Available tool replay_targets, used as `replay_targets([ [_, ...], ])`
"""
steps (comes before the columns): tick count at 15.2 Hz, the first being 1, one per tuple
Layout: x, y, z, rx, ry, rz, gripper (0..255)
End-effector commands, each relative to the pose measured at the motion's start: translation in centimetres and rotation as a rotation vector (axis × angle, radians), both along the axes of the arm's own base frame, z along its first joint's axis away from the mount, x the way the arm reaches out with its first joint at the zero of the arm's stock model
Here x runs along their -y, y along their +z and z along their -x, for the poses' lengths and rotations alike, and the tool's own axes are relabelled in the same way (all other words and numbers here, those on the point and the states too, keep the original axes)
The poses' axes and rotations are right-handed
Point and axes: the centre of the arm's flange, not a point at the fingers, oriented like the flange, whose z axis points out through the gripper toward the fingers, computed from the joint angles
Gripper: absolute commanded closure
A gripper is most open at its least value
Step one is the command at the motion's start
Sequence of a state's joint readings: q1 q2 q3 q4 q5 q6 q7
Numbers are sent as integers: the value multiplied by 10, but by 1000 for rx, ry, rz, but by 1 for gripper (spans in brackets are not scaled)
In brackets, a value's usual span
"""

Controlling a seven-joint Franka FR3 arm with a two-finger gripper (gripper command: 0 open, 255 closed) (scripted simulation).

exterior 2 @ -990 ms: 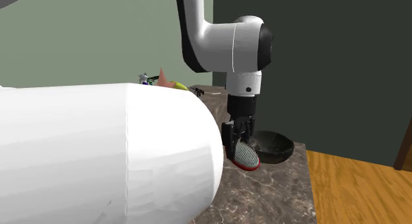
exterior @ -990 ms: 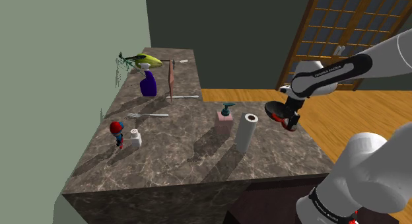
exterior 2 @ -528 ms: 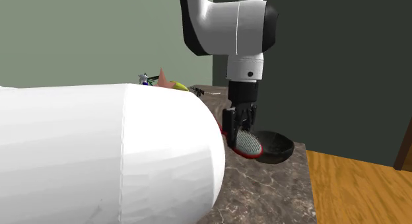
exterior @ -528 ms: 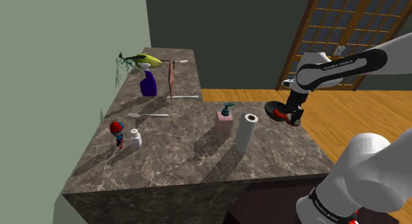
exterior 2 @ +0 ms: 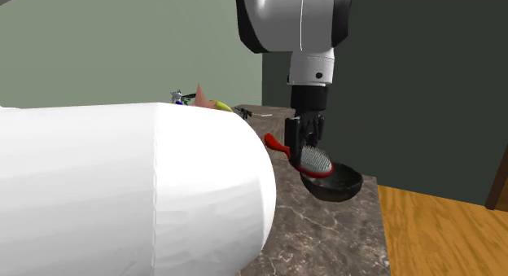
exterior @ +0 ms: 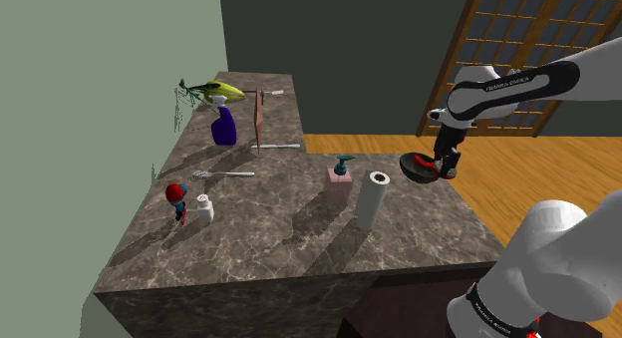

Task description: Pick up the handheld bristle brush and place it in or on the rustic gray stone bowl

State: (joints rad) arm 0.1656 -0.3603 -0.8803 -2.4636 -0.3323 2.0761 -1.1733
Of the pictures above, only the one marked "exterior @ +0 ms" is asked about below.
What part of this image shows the purple spray bottle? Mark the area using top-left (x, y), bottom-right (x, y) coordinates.
top-left (209, 95), bottom-right (239, 148)

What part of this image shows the black bowl red inside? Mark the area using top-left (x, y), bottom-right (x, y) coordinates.
top-left (399, 152), bottom-right (443, 185)

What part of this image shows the wooden lattice door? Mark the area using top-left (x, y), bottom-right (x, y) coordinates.
top-left (415, 0), bottom-right (622, 139)

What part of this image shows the small white bottle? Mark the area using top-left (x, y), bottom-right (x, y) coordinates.
top-left (195, 192), bottom-right (216, 225)

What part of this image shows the silver knife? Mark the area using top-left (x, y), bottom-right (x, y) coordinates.
top-left (249, 143), bottom-right (302, 151)

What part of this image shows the silver fork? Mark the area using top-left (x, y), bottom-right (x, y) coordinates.
top-left (189, 169), bottom-right (256, 181)

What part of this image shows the yellow toy helicopter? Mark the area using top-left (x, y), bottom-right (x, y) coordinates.
top-left (174, 78), bottom-right (247, 117)

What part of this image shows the white paper towel roll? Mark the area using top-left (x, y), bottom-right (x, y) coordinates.
top-left (354, 169), bottom-right (392, 232)

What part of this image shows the thin pink board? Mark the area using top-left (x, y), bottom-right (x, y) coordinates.
top-left (253, 87), bottom-right (265, 157)

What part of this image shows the red blue toy figure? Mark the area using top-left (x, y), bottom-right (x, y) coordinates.
top-left (164, 181), bottom-right (189, 227)

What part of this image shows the pink soap dispenser teal pump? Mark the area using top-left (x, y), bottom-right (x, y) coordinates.
top-left (325, 154), bottom-right (357, 205)

